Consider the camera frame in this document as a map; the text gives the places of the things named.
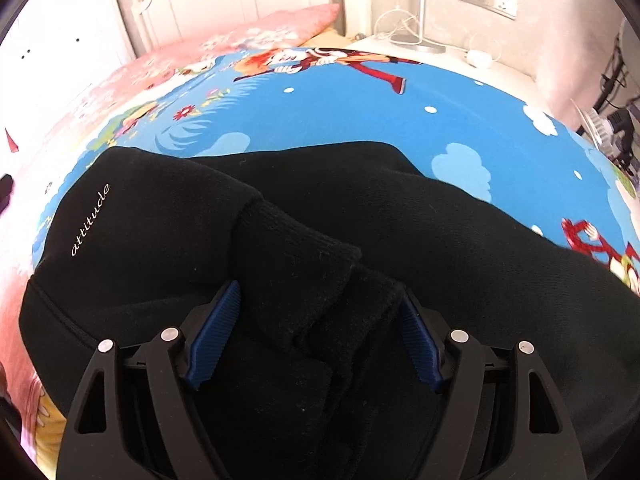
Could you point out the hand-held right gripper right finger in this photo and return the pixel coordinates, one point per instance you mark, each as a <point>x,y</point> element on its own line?
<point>420,345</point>

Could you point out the white nightstand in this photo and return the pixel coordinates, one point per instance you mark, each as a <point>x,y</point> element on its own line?
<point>500,74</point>

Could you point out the blue cartoon printed blanket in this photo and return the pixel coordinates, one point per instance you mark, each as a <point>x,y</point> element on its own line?
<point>350,110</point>

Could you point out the pink floral pillow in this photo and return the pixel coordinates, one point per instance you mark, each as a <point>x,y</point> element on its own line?
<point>300,20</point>

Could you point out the small white fan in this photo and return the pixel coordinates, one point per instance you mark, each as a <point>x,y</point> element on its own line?
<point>591,125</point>

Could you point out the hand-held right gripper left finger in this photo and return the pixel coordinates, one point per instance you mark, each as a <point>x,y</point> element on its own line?
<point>215,335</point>

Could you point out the black pants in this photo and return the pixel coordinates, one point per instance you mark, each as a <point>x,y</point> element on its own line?
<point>325,200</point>

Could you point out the white charger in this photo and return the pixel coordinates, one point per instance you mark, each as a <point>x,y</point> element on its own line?
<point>480,58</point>

